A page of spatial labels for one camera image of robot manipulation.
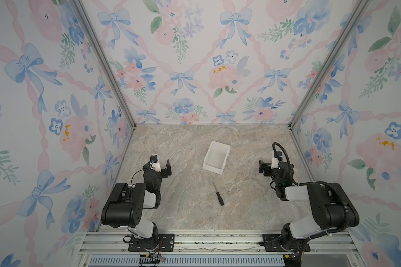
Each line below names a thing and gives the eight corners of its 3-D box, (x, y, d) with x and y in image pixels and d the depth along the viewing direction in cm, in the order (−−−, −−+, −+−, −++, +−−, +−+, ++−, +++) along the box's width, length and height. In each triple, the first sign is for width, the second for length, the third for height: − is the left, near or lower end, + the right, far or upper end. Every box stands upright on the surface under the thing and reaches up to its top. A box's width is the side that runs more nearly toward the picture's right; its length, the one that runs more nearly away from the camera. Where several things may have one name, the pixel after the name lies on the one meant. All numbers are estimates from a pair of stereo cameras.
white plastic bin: (201, 169, 100) (201, 163, 94) (211, 147, 111) (212, 140, 105) (220, 176, 97) (222, 170, 92) (229, 152, 108) (230, 145, 102)
